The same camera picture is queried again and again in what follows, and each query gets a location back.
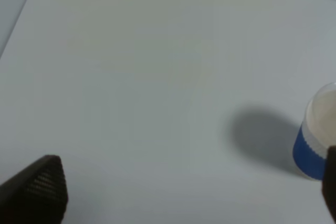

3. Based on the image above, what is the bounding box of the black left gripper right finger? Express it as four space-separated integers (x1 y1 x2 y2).
322 146 336 222

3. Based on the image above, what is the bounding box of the blue and white cup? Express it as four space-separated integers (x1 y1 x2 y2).
292 82 335 180

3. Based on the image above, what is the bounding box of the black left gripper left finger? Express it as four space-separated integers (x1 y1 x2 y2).
1 155 68 223

